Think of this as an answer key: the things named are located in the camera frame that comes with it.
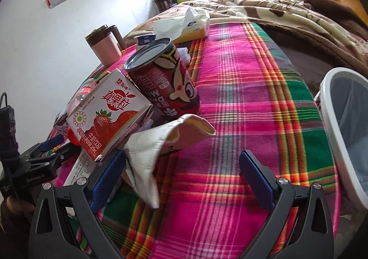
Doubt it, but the pink brown travel mug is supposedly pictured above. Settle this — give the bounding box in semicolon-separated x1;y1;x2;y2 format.
85;24;126;66

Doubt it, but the person's left hand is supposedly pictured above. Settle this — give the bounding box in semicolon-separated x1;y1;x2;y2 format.
1;197;35;234

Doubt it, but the pink plaid blanket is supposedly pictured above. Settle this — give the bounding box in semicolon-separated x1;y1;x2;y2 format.
97;22;341;258

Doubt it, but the white round trash bin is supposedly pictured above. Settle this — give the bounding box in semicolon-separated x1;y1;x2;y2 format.
315;68;367;209

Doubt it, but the white yogurt cup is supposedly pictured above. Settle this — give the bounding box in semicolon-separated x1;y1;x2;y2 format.
134;34;156;51

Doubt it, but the red cartoon drink can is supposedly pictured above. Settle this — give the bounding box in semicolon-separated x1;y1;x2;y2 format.
124;38;200;119

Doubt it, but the strawberry milk carton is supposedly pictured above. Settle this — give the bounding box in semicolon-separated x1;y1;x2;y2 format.
67;69;153;162

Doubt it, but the yellow tissue pack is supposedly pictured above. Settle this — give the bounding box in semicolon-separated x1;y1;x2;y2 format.
153;7;210;44

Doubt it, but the brown patterned fleece blanket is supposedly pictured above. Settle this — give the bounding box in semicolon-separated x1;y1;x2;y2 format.
124;0;367;76

